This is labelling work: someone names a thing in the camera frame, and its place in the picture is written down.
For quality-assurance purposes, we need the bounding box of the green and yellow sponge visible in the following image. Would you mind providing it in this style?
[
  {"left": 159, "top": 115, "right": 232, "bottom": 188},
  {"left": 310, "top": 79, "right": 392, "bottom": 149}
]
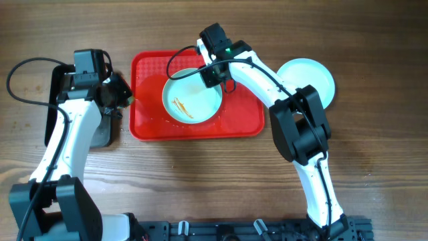
[{"left": 126, "top": 96, "right": 135, "bottom": 105}]

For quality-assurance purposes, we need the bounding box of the black water tray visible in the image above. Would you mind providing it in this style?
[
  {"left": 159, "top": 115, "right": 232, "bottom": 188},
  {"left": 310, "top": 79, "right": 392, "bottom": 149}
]
[{"left": 44, "top": 65, "right": 113, "bottom": 149}]

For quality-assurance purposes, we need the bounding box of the red serving tray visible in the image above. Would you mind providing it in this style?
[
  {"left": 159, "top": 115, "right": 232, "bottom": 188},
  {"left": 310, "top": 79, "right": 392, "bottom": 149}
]
[{"left": 129, "top": 50, "right": 265, "bottom": 141}]

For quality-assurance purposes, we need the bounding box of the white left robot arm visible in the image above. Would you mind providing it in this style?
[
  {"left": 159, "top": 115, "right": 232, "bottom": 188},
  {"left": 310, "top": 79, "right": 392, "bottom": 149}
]
[{"left": 9, "top": 73, "right": 144, "bottom": 240}]

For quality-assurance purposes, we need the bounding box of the light blue plate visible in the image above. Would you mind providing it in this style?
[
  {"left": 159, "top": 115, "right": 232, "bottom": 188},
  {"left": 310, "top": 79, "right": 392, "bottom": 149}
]
[
  {"left": 162, "top": 74, "right": 223, "bottom": 124},
  {"left": 277, "top": 58, "right": 336, "bottom": 109}
]

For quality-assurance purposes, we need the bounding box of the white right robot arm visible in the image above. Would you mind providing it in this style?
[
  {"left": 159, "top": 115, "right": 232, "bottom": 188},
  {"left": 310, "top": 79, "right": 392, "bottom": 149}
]
[{"left": 197, "top": 39, "right": 344, "bottom": 230}]

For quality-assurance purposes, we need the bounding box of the light blue plate top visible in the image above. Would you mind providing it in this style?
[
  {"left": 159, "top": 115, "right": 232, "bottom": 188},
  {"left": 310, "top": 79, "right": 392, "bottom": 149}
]
[{"left": 162, "top": 74, "right": 223, "bottom": 124}]

